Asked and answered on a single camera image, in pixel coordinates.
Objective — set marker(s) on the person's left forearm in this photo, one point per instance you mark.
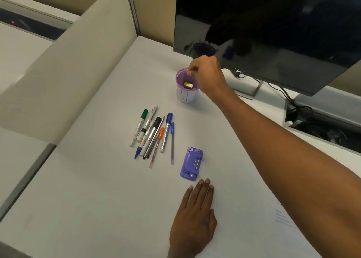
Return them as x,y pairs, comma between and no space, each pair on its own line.
182,254

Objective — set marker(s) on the purple hole punch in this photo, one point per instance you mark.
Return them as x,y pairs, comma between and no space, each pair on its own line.
189,164

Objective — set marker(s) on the stack of printed papers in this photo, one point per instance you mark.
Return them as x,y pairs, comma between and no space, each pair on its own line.
282,218

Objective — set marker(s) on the black cap marker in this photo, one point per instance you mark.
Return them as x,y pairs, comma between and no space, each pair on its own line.
157,121

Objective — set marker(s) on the person's right hand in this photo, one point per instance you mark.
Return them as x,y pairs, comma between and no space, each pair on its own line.
210,74

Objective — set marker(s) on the blue cap marker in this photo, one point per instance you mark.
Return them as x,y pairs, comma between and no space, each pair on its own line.
169,118

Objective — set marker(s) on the purple rimmed white pen cup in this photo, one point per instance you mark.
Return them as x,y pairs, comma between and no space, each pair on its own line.
186,97

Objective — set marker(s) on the cream curved side panel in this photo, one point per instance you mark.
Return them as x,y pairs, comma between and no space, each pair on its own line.
70,83

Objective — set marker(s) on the white desk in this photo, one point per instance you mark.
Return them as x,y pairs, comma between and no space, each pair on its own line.
98,195

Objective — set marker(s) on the small yellow block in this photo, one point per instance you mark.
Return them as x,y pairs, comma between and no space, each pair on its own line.
188,84

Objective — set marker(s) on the slim blue tip marker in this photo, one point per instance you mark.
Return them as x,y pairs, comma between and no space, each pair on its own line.
137,153

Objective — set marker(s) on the orange pen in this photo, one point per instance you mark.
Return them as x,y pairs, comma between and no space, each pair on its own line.
161,132

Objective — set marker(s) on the blue pen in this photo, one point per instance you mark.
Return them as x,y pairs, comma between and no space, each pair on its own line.
172,142

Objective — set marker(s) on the person's right forearm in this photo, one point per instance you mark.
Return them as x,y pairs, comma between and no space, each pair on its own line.
296,176

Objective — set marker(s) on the dark pencil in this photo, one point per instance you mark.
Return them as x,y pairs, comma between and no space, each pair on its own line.
151,147

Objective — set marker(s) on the white marker red label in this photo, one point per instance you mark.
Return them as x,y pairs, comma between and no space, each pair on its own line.
152,112

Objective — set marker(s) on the black monitor silver stand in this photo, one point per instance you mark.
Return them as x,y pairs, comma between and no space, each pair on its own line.
282,26

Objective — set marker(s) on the green cap marker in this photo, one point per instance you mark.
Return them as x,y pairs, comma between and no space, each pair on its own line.
144,113

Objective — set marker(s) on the beige cubicle partition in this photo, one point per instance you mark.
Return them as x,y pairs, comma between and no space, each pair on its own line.
152,12

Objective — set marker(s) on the person's left hand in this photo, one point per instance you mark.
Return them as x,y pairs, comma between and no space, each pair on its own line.
193,224

